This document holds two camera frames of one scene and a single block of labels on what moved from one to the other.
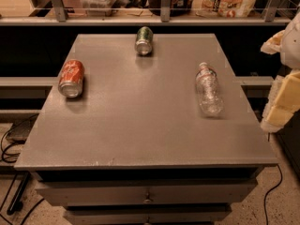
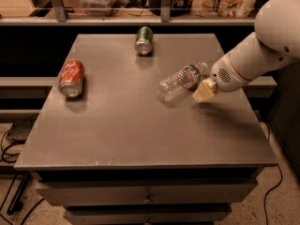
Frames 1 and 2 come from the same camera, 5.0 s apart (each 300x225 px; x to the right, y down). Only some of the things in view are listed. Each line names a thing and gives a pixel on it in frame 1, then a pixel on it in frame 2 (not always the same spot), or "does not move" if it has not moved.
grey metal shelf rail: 63,20 does not move
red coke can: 71,78 does not move
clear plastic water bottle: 210,103 -> 180,82
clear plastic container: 100,0 does not move
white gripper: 292,49 -> 221,75
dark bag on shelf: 181,0 does not move
